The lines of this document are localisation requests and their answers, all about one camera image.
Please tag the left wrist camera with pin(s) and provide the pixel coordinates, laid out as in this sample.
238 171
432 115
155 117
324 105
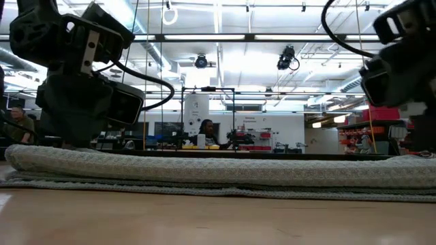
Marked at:
124 103

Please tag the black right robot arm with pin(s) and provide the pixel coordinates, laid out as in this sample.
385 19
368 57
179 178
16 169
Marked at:
425 13

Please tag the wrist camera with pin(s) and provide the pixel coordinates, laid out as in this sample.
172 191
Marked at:
374 85
124 103

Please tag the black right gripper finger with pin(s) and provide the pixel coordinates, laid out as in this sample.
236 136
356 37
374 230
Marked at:
425 134

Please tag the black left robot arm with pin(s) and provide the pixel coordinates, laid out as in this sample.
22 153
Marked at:
34 34

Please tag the red and white cabinet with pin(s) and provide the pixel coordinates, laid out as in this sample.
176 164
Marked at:
262 139

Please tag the shelf rack with bins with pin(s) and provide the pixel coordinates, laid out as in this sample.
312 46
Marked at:
361 136

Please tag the black ceiling camera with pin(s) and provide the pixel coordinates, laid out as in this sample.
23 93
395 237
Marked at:
285 58
201 62

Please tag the white cylindrical container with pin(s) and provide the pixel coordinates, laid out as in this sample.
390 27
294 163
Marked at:
201 141

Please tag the grey microfiber towel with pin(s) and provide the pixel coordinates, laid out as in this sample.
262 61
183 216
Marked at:
218 173

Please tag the red storage bins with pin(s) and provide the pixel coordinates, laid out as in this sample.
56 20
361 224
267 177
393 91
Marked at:
381 114

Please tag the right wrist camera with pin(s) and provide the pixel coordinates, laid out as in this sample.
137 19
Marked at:
374 85

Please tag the person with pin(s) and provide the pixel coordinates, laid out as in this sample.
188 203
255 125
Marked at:
207 131
18 126

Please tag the black aluminium table frame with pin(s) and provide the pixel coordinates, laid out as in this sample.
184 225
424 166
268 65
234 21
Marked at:
272 156

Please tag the black overhead frame beam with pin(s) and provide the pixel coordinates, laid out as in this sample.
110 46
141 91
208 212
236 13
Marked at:
250 37

